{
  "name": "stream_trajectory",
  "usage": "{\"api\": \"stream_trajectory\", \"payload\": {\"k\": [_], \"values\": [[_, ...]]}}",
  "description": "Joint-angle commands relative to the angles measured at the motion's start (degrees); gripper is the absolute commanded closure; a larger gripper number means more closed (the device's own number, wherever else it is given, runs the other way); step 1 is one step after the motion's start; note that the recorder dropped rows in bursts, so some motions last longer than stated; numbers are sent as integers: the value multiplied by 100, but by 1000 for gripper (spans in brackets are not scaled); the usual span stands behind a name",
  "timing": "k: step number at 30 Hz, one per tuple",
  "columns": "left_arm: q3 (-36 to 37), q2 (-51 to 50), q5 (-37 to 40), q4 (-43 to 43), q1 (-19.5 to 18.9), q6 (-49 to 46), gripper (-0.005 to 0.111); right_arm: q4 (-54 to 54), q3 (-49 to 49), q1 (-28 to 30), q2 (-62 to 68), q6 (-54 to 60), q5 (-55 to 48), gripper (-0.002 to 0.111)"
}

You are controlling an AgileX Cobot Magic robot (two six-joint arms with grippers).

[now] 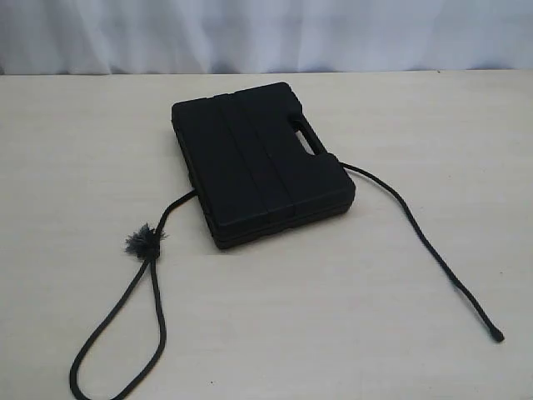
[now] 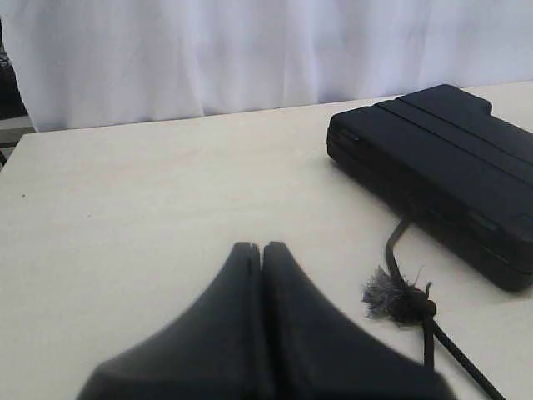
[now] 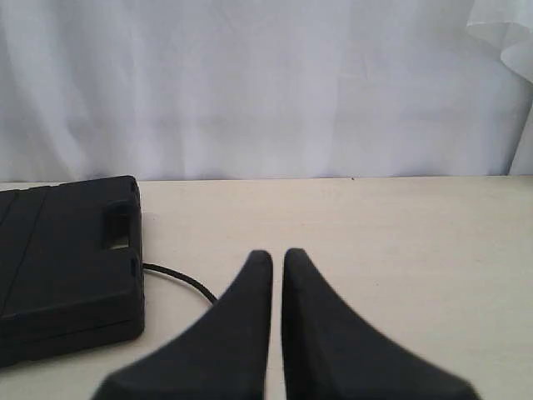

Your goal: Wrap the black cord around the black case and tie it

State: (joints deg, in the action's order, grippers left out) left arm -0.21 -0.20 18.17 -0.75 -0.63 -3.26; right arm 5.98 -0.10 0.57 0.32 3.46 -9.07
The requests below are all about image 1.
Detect black plastic tool case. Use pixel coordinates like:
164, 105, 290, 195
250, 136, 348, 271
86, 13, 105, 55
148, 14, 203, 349
172, 82, 356, 249

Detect black rope with loop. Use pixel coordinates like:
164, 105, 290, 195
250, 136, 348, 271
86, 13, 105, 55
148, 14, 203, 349
69, 162, 506, 396

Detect white backdrop curtain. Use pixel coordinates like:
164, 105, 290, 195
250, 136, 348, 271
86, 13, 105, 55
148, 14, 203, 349
1, 1, 532, 75

